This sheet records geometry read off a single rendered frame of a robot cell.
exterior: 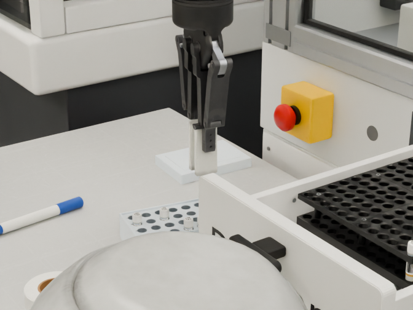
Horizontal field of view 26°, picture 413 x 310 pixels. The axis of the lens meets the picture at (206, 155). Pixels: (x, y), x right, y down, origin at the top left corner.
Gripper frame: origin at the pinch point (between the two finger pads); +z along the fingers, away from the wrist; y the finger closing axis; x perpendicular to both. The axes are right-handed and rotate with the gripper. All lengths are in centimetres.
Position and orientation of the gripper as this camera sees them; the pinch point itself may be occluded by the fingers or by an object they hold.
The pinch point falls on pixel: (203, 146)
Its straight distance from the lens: 116.7
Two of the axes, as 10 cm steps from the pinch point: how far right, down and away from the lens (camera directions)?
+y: -3.9, -3.7, 8.4
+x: -9.2, 1.6, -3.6
